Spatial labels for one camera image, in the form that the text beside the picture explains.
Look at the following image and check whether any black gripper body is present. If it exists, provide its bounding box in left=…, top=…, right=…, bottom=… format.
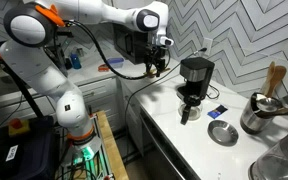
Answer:
left=143, top=44, right=169, bottom=68

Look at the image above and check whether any black steel coffee maker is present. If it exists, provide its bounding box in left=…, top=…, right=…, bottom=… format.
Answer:
left=176, top=56, right=216, bottom=113

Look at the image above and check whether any glass coffee pot black handle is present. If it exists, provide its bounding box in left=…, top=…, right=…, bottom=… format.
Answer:
left=178, top=95, right=204, bottom=126

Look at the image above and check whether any dark brown wooden spoon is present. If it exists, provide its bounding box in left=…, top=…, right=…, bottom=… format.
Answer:
left=150, top=67, right=171, bottom=78

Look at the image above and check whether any light wooden slotted spatula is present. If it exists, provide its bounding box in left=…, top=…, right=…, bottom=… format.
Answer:
left=143, top=67, right=159, bottom=77

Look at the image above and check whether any black microwave oven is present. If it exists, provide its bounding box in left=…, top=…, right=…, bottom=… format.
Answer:
left=113, top=23, right=152, bottom=65

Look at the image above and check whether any small orange red object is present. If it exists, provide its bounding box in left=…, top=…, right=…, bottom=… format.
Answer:
left=97, top=63, right=110, bottom=73

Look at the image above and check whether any white drawer cabinet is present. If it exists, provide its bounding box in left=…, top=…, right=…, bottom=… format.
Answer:
left=0, top=75, right=122, bottom=134
left=120, top=81, right=145, bottom=156

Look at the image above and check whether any blue snack packet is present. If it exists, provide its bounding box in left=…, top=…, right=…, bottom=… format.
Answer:
left=207, top=104, right=229, bottom=120

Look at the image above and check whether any blue bottle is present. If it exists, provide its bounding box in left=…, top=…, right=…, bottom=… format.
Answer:
left=70, top=52, right=82, bottom=70

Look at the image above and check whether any dark dishwasher front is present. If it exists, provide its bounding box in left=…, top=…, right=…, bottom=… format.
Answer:
left=139, top=108, right=202, bottom=180

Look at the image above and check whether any wooden board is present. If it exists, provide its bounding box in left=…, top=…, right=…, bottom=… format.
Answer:
left=95, top=110, right=130, bottom=180

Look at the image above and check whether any small round metal bowl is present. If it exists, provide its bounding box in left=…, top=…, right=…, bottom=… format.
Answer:
left=207, top=119, right=239, bottom=147

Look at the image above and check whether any steel utensil holder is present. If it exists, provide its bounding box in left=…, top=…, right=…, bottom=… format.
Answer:
left=239, top=92, right=279, bottom=136

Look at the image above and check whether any narrow wooden spoon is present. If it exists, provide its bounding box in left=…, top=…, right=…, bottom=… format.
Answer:
left=260, top=60, right=276, bottom=96

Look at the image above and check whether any metal ladle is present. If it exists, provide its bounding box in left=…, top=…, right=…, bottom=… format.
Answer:
left=254, top=93, right=283, bottom=114

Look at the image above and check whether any wide wooden spoon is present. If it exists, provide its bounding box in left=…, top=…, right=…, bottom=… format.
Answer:
left=266, top=65, right=288, bottom=98

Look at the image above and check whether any yellow emergency stop box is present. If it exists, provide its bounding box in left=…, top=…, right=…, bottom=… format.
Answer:
left=7, top=118, right=31, bottom=137

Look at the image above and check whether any black equipment case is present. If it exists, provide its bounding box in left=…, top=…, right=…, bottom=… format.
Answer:
left=0, top=115, right=60, bottom=180

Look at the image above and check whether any glass jug steel rim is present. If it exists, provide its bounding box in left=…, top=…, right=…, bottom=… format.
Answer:
left=248, top=126, right=288, bottom=180

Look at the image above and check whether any long black power cable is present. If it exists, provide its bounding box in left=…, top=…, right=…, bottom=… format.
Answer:
left=123, top=47, right=208, bottom=161

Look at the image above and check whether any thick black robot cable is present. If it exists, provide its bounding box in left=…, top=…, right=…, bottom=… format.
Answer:
left=63, top=19, right=158, bottom=81

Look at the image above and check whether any white wall outlet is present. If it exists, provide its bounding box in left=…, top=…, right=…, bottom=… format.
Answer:
left=202, top=37, right=214, bottom=56

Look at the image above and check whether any black coffee maker cord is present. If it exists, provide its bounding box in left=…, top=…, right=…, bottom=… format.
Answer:
left=206, top=83, right=222, bottom=100

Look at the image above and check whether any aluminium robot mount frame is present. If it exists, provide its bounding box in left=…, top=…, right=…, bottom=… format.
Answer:
left=55, top=109, right=116, bottom=180

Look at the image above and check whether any black stand frame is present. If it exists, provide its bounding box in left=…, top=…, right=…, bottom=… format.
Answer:
left=0, top=18, right=74, bottom=118

